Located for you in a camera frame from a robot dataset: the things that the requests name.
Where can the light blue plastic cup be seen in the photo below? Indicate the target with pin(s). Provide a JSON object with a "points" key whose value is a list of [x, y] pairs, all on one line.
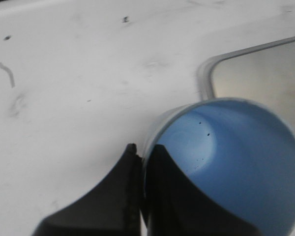
{"points": [[239, 154]]}

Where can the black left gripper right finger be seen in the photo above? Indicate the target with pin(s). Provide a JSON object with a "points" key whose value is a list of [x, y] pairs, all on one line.
{"points": [[178, 208]]}

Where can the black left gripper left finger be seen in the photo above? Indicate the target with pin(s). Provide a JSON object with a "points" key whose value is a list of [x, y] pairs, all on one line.
{"points": [[111, 208]]}

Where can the silver digital kitchen scale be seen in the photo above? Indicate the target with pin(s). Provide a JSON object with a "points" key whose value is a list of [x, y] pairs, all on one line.
{"points": [[251, 73]]}

